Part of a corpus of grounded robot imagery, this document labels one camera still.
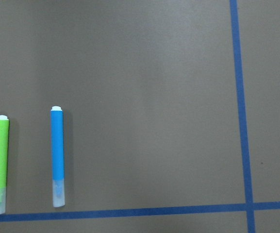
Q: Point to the green highlighter pen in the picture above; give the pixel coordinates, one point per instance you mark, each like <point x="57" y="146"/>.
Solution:
<point x="4" y="135"/>

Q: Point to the blue highlighter pen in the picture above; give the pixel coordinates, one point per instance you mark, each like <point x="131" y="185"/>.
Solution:
<point x="57" y="152"/>

